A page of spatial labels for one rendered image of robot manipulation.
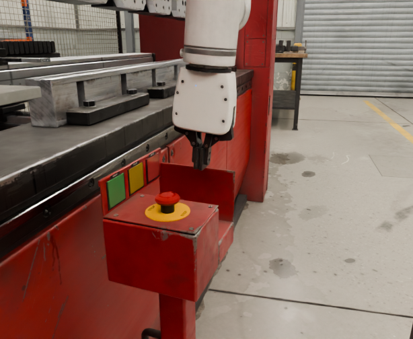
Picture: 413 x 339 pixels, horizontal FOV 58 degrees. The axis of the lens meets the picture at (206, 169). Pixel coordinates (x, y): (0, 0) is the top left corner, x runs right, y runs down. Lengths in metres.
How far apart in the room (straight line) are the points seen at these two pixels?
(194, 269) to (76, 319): 0.27
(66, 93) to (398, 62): 7.57
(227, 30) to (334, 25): 7.35
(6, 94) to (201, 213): 0.36
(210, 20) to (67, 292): 0.49
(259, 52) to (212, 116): 1.79
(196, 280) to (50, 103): 0.45
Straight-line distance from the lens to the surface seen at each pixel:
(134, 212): 0.61
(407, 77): 8.20
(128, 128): 0.81
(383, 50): 8.05
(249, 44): 2.39
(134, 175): 0.66
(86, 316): 0.78
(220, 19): 0.59
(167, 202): 0.58
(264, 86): 2.38
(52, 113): 0.81
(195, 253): 0.56
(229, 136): 0.63
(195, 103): 0.61
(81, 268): 0.72
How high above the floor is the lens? 1.04
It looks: 19 degrees down
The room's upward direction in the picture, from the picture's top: straight up
